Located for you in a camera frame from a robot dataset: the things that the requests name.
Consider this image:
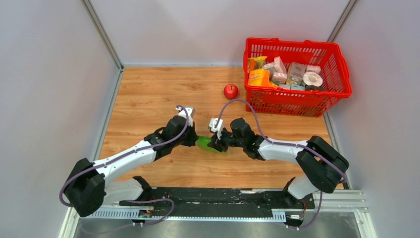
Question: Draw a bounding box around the red apple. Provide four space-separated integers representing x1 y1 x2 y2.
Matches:
223 84 239 100

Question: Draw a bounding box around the small pink white box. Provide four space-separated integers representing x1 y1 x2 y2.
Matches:
306 65 321 74

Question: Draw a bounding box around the pink box in basket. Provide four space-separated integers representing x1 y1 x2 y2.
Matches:
270 72 288 84

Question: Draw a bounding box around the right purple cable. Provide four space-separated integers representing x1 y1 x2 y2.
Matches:
214 98 349 231

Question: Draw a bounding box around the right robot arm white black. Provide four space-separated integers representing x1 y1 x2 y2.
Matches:
208 118 349 208

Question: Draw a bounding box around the red plastic basket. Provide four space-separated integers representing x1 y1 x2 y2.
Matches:
243 37 352 117

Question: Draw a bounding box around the yellow snack bag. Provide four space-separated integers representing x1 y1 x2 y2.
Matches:
248 56 267 71

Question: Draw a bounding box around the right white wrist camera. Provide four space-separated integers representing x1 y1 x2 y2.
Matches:
209 118 224 140

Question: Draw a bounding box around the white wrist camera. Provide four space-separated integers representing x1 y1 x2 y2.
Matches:
175 105 195 127
209 118 224 140

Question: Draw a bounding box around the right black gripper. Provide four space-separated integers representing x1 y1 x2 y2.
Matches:
208 127 245 152

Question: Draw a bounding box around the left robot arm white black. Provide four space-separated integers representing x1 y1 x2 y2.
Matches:
59 115 198 217

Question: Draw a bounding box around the white red box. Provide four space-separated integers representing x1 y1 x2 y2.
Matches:
288 62 306 83

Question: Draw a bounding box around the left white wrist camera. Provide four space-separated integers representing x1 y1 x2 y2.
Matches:
175 105 195 127

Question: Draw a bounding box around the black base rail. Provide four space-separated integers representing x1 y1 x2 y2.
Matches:
118 186 315 221

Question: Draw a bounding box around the orange snack box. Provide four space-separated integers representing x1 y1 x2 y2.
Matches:
247 68 278 88

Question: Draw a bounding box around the pink white carton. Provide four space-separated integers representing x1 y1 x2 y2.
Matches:
273 56 287 74

